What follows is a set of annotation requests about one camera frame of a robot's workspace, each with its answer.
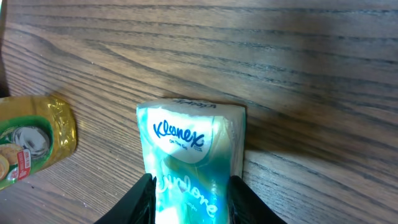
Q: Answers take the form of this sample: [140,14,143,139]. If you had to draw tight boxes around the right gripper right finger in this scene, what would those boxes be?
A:
[228,175,286,224]

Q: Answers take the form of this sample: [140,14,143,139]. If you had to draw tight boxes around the teal tissue pack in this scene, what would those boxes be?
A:
[136,98,246,223]

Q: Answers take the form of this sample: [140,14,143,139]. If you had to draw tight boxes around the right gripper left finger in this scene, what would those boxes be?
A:
[95,174,157,224]

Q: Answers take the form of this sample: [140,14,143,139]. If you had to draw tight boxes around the yellow liquid bottle silver cap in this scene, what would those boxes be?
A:
[1,96,77,190]

